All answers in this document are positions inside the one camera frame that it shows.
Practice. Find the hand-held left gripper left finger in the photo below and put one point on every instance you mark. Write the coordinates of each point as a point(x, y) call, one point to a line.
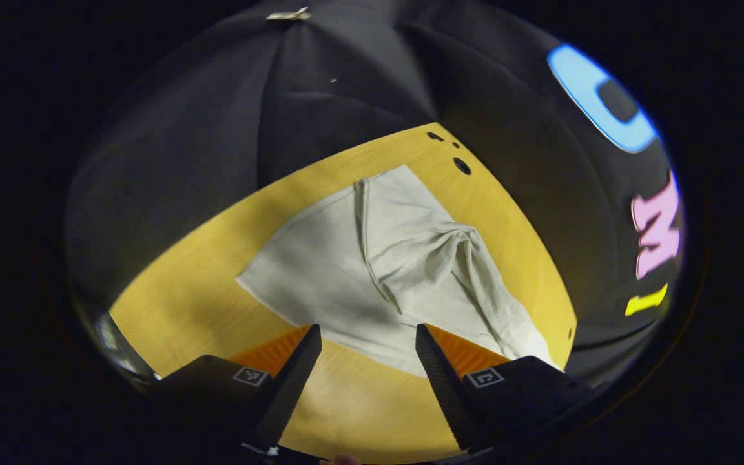
point(294, 387)

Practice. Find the white jeans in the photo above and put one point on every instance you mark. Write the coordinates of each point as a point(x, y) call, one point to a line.
point(320, 271)

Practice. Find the black backdrop cloth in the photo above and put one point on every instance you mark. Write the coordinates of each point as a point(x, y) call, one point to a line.
point(346, 77)

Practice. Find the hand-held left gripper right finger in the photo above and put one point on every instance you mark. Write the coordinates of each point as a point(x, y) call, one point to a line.
point(443, 387)

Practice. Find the silver metal clamp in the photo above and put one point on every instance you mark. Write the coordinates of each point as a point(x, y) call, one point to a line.
point(288, 14)

